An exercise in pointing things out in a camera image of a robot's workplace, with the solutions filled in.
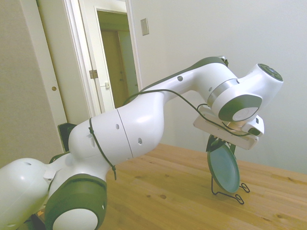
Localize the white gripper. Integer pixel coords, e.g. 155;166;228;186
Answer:
192;116;259;155

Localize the teal round plate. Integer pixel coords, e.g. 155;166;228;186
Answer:
206;143;240;194

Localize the white open door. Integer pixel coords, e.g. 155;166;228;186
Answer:
91;7;116;115

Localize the beige sliding door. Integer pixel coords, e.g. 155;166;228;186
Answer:
0;0;69;154

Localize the black wire plate stand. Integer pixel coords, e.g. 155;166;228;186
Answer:
210;173;250;206

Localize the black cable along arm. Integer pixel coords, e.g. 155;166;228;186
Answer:
88;89;250;181

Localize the white wall switch plate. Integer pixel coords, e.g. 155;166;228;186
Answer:
140;18;150;36

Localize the white door frame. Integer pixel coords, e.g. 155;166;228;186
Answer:
63;0;143;118

